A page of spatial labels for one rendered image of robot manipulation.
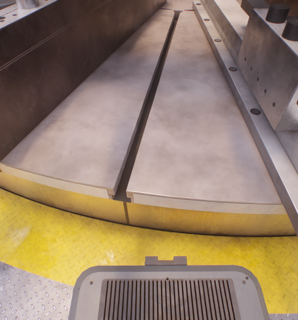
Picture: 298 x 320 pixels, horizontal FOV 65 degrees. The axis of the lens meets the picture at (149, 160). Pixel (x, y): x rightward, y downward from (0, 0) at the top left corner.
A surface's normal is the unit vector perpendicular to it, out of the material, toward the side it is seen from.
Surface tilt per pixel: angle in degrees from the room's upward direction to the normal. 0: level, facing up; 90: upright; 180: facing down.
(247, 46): 90
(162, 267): 45
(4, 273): 0
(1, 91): 90
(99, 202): 90
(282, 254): 0
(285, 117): 90
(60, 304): 0
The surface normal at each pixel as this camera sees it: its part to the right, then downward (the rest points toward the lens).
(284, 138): -1.00, 0.03
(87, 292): -0.01, -0.65
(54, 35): 0.94, 0.26
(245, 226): -0.04, 0.76
